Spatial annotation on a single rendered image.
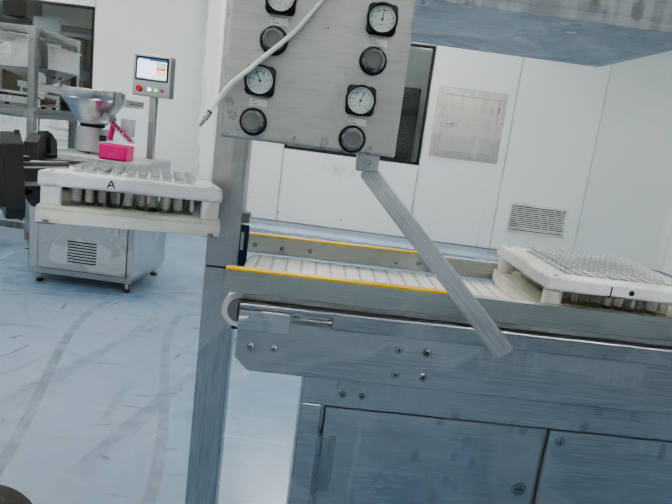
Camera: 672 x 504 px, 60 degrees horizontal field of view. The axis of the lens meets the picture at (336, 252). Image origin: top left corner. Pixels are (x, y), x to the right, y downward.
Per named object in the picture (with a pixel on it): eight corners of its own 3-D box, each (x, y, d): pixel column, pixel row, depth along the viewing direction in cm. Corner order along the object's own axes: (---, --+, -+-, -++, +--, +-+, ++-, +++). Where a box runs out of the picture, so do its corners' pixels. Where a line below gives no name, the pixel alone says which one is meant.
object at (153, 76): (127, 157, 362) (132, 51, 350) (133, 156, 372) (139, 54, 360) (163, 161, 361) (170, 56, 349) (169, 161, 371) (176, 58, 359)
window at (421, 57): (284, 148, 600) (296, 29, 577) (284, 148, 601) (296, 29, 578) (418, 165, 596) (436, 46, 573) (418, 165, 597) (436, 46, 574)
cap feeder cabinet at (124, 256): (24, 281, 341) (27, 149, 326) (72, 261, 397) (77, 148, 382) (131, 296, 340) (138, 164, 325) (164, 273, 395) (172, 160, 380)
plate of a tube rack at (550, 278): (546, 290, 83) (549, 276, 83) (495, 254, 107) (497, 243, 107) (712, 309, 85) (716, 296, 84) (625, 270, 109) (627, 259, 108)
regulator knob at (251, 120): (235, 133, 70) (239, 95, 69) (238, 133, 72) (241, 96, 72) (263, 137, 70) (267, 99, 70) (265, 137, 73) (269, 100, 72)
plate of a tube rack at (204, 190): (209, 190, 109) (210, 179, 108) (222, 203, 85) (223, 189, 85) (64, 175, 101) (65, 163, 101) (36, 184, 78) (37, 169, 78)
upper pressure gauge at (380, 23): (365, 32, 69) (369, -1, 68) (364, 34, 71) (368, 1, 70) (396, 36, 69) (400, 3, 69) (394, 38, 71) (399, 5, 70)
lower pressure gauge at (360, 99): (343, 114, 71) (347, 82, 70) (343, 114, 72) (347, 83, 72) (374, 118, 71) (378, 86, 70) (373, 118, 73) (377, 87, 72)
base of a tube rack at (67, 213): (206, 217, 109) (207, 204, 109) (219, 237, 86) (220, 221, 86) (63, 203, 102) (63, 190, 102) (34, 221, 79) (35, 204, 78)
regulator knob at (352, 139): (337, 151, 71) (341, 115, 70) (336, 151, 73) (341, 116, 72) (365, 155, 71) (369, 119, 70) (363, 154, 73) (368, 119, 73)
